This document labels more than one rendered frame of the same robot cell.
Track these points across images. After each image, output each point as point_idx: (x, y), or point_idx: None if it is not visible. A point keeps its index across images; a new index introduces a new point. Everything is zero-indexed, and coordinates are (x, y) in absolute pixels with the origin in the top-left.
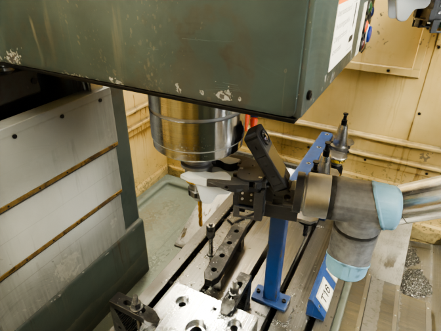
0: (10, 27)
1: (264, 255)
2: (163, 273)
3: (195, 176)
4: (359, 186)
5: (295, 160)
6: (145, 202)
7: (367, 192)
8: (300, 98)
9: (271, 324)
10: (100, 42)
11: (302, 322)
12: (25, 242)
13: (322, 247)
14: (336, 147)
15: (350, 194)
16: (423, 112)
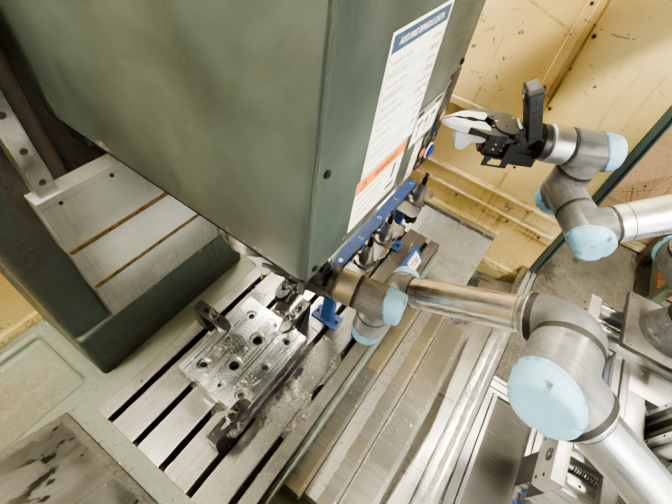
0: (99, 128)
1: None
2: (244, 280)
3: (253, 257)
4: (375, 293)
5: None
6: None
7: (379, 299)
8: (305, 273)
9: (321, 338)
10: (171, 176)
11: (345, 341)
12: (126, 252)
13: (385, 278)
14: (412, 201)
15: (366, 297)
16: (518, 167)
